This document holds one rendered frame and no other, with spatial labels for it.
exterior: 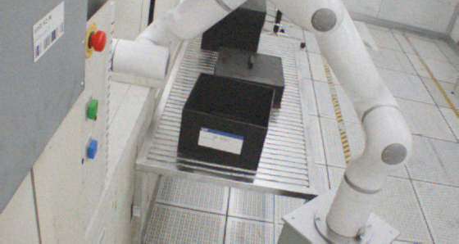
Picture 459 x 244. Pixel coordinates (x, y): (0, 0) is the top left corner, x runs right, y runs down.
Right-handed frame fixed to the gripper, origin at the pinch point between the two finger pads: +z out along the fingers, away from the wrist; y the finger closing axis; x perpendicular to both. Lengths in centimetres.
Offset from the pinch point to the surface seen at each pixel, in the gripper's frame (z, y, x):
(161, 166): -31, 13, -43
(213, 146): -47, 21, -37
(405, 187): -174, 127, -118
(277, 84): -67, 65, -33
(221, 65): -44, 72, -33
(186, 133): -37, 22, -34
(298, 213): -76, 3, -43
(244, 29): -51, 107, -28
